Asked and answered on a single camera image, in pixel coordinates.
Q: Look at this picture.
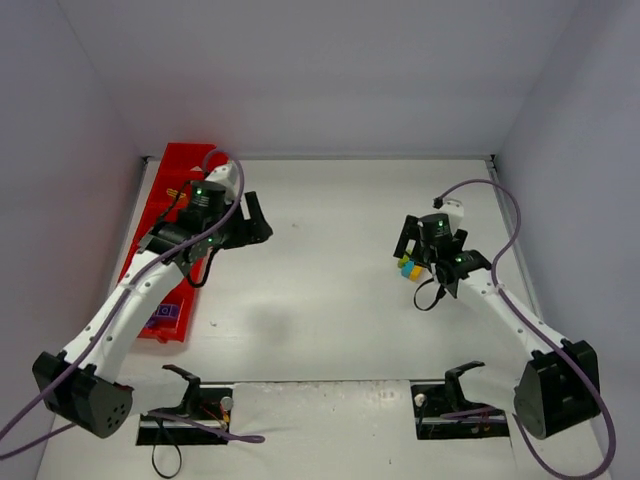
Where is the yellow blue green lego stack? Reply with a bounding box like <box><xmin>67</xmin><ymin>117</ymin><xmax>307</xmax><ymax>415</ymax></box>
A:
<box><xmin>397</xmin><ymin>254</ymin><xmax>423</xmax><ymax>282</ymax></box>

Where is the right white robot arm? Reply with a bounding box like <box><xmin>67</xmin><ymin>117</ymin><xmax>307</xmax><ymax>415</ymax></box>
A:
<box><xmin>394</xmin><ymin>213</ymin><xmax>601</xmax><ymax>439</ymax></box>

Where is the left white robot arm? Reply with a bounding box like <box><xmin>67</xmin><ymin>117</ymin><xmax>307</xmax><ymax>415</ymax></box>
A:
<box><xmin>32</xmin><ymin>181</ymin><xmax>273</xmax><ymax>438</ymax></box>

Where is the red divided plastic bin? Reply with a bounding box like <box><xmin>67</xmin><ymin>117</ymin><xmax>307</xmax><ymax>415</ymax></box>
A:
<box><xmin>117</xmin><ymin>141</ymin><xmax>230</xmax><ymax>345</ymax></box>

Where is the purple lego in bin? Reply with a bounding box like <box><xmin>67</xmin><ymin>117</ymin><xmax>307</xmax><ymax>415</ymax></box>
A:
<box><xmin>151</xmin><ymin>304</ymin><xmax>180</xmax><ymax>322</ymax></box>

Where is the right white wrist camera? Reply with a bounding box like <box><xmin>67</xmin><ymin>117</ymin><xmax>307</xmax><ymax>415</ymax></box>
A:
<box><xmin>433</xmin><ymin>197</ymin><xmax>464</xmax><ymax>229</ymax></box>

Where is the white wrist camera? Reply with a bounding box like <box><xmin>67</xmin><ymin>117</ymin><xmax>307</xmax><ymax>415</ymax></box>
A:
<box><xmin>433</xmin><ymin>197</ymin><xmax>464</xmax><ymax>229</ymax></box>
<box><xmin>205</xmin><ymin>161</ymin><xmax>239</xmax><ymax>203</ymax></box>

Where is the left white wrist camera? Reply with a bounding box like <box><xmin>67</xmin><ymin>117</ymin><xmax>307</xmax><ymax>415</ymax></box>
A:
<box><xmin>205</xmin><ymin>161</ymin><xmax>239</xmax><ymax>203</ymax></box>

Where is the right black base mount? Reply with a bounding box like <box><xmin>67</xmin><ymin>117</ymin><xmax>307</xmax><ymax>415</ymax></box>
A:
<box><xmin>410</xmin><ymin>377</ymin><xmax>510</xmax><ymax>441</ymax></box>

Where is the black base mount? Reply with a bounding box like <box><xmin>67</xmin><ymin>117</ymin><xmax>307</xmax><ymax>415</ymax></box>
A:
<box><xmin>136</xmin><ymin>364</ymin><xmax>234</xmax><ymax>446</ymax></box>
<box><xmin>410</xmin><ymin>377</ymin><xmax>510</xmax><ymax>441</ymax></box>

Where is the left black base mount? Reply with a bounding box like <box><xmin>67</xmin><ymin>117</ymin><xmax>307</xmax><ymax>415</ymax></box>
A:
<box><xmin>136</xmin><ymin>364</ymin><xmax>234</xmax><ymax>446</ymax></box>

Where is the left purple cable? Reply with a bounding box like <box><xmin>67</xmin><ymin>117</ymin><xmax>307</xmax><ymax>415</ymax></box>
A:
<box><xmin>0</xmin><ymin>149</ymin><xmax>266</xmax><ymax>460</ymax></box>

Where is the purple cable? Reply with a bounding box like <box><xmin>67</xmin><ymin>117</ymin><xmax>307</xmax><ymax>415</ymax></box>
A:
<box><xmin>439</xmin><ymin>179</ymin><xmax>617</xmax><ymax>480</ymax></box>
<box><xmin>0</xmin><ymin>149</ymin><xmax>266</xmax><ymax>460</ymax></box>

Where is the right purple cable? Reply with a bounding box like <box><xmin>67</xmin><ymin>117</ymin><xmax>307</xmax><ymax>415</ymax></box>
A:
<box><xmin>439</xmin><ymin>179</ymin><xmax>617</xmax><ymax>480</ymax></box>

